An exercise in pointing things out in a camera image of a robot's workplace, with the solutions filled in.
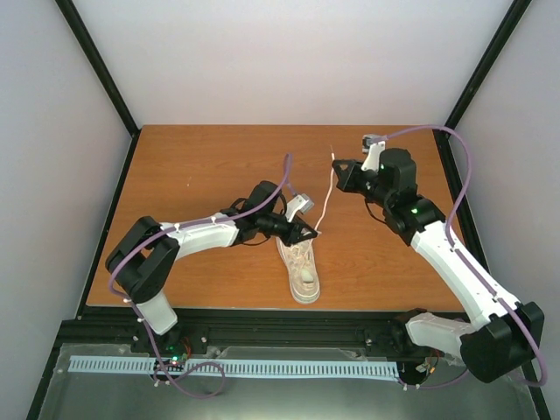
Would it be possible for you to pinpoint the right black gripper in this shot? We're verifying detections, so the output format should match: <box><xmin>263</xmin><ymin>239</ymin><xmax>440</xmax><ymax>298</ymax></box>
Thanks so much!
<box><xmin>332</xmin><ymin>159</ymin><xmax>392</xmax><ymax>207</ymax></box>

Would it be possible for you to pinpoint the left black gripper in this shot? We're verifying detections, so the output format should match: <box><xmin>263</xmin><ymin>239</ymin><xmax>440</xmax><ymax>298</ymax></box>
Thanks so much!
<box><xmin>258</xmin><ymin>213</ymin><xmax>319</xmax><ymax>249</ymax></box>

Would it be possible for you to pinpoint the white shoelace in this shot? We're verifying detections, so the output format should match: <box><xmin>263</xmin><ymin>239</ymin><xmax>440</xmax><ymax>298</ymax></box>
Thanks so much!
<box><xmin>314</xmin><ymin>146</ymin><xmax>336</xmax><ymax>235</ymax></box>

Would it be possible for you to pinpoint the cream white lace sneaker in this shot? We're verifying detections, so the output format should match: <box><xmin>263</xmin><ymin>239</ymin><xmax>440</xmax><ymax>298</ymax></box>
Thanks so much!
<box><xmin>276</xmin><ymin>239</ymin><xmax>320</xmax><ymax>305</ymax></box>

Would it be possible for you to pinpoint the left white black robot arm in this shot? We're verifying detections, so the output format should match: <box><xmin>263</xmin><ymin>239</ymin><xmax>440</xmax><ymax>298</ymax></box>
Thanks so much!
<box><xmin>105</xmin><ymin>181</ymin><xmax>318</xmax><ymax>353</ymax></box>

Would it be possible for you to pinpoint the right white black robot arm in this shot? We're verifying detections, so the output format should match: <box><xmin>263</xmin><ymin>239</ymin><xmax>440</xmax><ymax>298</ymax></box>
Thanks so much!
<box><xmin>332</xmin><ymin>148</ymin><xmax>544</xmax><ymax>383</ymax></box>

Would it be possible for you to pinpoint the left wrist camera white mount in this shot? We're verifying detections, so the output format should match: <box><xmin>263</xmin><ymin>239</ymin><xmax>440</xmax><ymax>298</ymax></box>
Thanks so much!
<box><xmin>285</xmin><ymin>193</ymin><xmax>314</xmax><ymax>222</ymax></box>

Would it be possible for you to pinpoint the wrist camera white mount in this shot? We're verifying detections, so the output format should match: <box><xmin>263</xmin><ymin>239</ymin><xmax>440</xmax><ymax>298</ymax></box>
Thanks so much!
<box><xmin>285</xmin><ymin>193</ymin><xmax>314</xmax><ymax>222</ymax></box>
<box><xmin>361</xmin><ymin>134</ymin><xmax>388</xmax><ymax>173</ymax></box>

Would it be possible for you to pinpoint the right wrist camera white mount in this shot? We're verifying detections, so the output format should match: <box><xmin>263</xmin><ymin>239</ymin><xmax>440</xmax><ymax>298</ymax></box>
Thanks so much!
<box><xmin>361</xmin><ymin>134</ymin><xmax>388</xmax><ymax>173</ymax></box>

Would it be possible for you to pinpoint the black aluminium frame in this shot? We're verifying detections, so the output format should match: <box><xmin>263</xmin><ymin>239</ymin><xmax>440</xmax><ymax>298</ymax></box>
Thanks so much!
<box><xmin>27</xmin><ymin>0</ymin><xmax>531</xmax><ymax>419</ymax></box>

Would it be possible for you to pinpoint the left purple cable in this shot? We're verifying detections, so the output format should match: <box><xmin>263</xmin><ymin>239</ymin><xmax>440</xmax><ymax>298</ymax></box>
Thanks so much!
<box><xmin>108</xmin><ymin>152</ymin><xmax>303</xmax><ymax>398</ymax></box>

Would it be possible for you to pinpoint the light blue slotted cable duct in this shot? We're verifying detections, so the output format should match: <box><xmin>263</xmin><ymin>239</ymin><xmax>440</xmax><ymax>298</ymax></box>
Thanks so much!
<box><xmin>67</xmin><ymin>355</ymin><xmax>399</xmax><ymax>381</ymax></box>

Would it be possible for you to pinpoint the grey metal base plate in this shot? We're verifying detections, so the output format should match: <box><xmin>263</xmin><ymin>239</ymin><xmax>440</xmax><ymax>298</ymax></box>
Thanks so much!
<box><xmin>28</xmin><ymin>345</ymin><xmax>550</xmax><ymax>419</ymax></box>

